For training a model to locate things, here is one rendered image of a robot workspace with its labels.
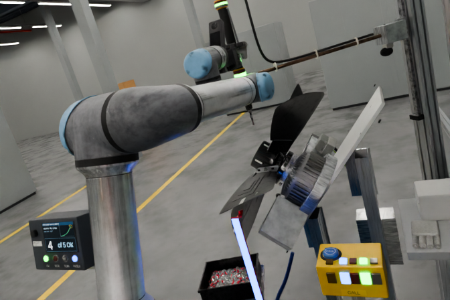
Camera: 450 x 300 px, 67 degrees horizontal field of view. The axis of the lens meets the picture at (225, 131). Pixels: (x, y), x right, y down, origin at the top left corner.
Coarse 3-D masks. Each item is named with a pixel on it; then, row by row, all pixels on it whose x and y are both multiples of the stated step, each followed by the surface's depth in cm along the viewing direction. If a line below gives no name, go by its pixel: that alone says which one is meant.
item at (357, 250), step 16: (320, 256) 90; (352, 256) 87; (368, 256) 85; (320, 272) 87; (336, 272) 85; (352, 272) 84; (368, 272) 82; (384, 272) 82; (336, 288) 87; (352, 288) 85; (368, 288) 83; (384, 288) 82
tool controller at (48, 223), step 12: (48, 216) 129; (60, 216) 124; (72, 216) 119; (84, 216) 121; (36, 228) 127; (48, 228) 124; (60, 228) 121; (72, 228) 118; (84, 228) 120; (36, 240) 127; (60, 240) 121; (72, 240) 119; (84, 240) 119; (36, 252) 127; (48, 252) 125; (60, 252) 122; (72, 252) 119; (84, 252) 118; (36, 264) 128; (48, 264) 125; (60, 264) 122; (72, 264) 120; (84, 264) 118
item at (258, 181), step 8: (256, 176) 124; (264, 176) 122; (272, 176) 120; (248, 184) 120; (256, 184) 117; (264, 184) 114; (272, 184) 111; (240, 192) 117; (248, 192) 113; (264, 192) 105; (232, 200) 115; (240, 200) 110; (248, 200) 106; (224, 208) 114
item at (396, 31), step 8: (384, 24) 130; (392, 24) 127; (400, 24) 128; (376, 32) 132; (384, 32) 128; (392, 32) 128; (400, 32) 128; (376, 40) 134; (384, 40) 129; (392, 40) 128; (400, 40) 134
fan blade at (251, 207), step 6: (258, 198) 137; (246, 204) 141; (252, 204) 139; (258, 204) 136; (234, 210) 150; (246, 210) 140; (252, 210) 138; (234, 216) 148; (246, 216) 140; (252, 216) 137; (240, 222) 142; (246, 222) 138; (252, 222) 136; (246, 228) 137; (246, 234) 136
